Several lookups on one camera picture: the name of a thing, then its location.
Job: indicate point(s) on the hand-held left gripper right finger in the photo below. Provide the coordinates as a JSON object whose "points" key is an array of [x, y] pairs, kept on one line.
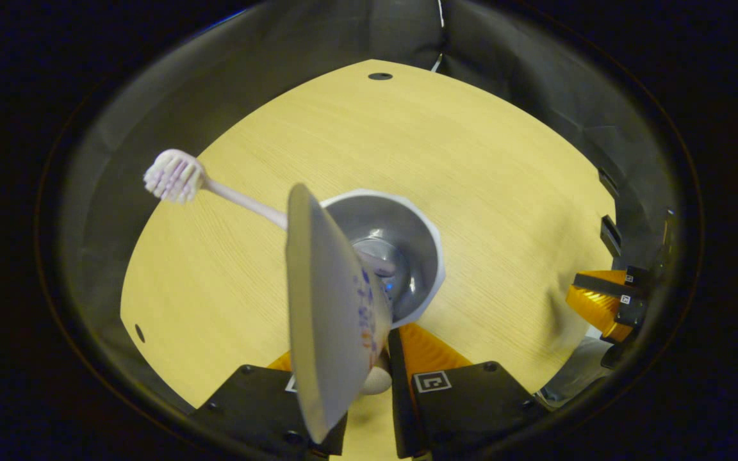
{"points": [[398, 397]]}

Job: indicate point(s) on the pink toothbrush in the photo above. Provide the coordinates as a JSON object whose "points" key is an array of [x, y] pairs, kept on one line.
{"points": [[177, 176]]}

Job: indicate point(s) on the person's grey trousers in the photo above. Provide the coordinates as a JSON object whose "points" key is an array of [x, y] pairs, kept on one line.
{"points": [[574, 374]]}

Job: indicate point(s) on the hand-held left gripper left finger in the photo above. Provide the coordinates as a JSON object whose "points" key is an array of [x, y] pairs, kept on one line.
{"points": [[247, 403]]}

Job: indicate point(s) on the wooden desktop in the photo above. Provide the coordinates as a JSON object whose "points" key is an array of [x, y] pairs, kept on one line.
{"points": [[503, 192]]}

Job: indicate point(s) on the white toothpaste tube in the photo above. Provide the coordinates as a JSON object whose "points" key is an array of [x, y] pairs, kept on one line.
{"points": [[324, 307]]}

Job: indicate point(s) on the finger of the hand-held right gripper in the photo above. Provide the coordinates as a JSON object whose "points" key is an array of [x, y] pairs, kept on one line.
{"points": [[606, 280], [599, 310]]}

